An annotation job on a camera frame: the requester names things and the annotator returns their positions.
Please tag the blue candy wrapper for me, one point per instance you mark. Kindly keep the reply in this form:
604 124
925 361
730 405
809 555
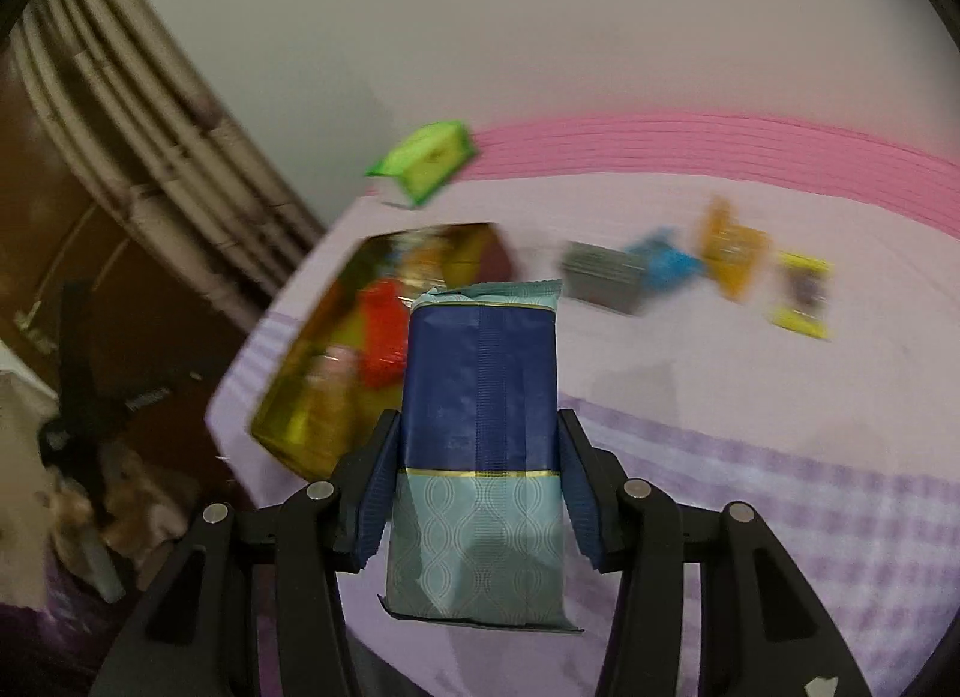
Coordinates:
671 263

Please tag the brown wooden door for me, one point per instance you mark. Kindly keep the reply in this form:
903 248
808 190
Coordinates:
135 269

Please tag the dark blue teal snack packet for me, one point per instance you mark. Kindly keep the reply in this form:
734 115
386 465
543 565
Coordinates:
480 382

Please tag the green tissue pack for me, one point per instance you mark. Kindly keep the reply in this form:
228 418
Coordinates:
424 160

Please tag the red tin box gold inside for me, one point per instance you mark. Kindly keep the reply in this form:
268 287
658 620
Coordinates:
315 397

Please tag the red snack packet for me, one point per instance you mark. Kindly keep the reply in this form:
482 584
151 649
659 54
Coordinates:
382 337

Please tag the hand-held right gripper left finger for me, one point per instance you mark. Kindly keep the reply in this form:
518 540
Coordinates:
375 494

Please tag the small yellow snack packet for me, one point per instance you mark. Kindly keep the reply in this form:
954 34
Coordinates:
802 295

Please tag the grey snack packet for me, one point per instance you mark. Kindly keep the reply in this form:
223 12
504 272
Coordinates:
604 277

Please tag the beige patterned curtain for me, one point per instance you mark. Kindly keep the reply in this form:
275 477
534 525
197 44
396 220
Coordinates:
150 112

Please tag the pink purple checked bedsheet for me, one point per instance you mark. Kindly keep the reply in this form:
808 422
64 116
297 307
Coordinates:
750 382

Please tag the orange snack packet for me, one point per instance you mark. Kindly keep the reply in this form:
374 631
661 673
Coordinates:
731 254

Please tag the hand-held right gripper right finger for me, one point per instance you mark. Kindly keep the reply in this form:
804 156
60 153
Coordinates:
585 494

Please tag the beige floral cloth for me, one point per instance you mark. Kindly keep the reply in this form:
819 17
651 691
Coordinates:
26 457

